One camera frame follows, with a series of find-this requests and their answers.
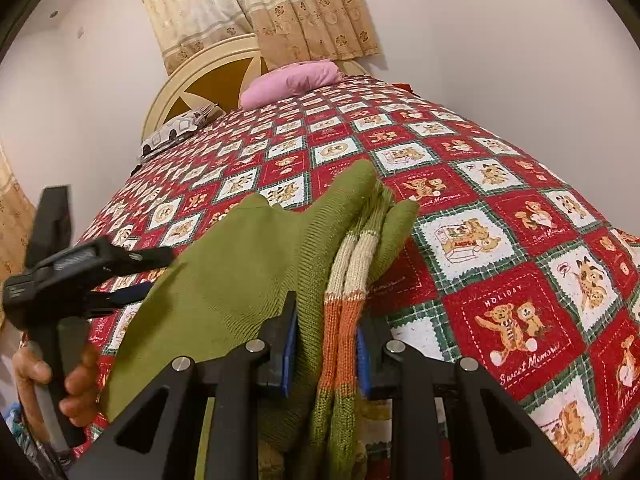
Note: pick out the beige patterned left curtain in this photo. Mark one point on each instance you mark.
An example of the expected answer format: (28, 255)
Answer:
(17, 215)

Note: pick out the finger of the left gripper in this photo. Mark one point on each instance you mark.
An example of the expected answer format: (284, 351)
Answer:
(102, 304)
(118, 261)

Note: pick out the beige patterned right curtain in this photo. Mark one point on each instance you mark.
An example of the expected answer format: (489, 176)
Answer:
(287, 31)

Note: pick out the white car print pillow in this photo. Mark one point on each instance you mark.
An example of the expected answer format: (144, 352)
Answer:
(178, 128)

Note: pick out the teal patterned right sleeve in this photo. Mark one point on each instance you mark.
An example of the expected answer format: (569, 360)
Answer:
(49, 464)

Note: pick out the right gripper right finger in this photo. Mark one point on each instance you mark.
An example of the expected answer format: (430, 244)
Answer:
(450, 420)

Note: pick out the pink pillow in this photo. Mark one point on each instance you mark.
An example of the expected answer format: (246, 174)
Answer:
(289, 81)

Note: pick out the cream wooden headboard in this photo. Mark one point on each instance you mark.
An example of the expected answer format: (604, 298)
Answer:
(218, 74)

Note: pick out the red bear patchwork bedspread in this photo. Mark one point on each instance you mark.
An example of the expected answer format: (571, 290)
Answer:
(505, 263)

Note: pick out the beige patterned curtain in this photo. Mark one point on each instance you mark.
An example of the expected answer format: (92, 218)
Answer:
(287, 31)
(17, 215)

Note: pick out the green orange knitted sweater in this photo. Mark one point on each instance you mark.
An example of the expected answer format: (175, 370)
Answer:
(220, 289)

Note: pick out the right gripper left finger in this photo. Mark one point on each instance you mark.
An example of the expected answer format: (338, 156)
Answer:
(157, 436)

